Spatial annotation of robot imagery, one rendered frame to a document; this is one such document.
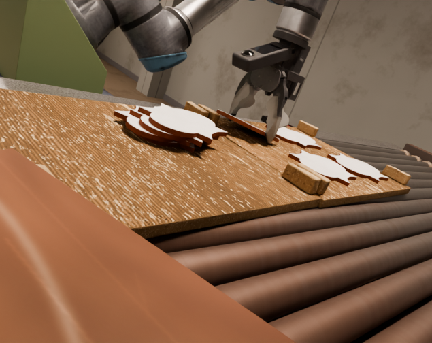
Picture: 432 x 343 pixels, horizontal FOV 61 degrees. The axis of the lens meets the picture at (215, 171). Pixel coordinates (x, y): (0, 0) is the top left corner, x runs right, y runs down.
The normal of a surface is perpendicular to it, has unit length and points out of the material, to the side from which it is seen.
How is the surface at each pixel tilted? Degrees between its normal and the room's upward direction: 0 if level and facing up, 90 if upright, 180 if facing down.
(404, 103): 90
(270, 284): 14
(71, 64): 90
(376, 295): 4
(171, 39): 73
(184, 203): 0
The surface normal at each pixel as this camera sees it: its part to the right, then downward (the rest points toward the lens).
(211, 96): -0.71, 0.00
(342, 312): 0.46, -0.74
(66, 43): 0.61, 0.48
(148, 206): 0.33, -0.88
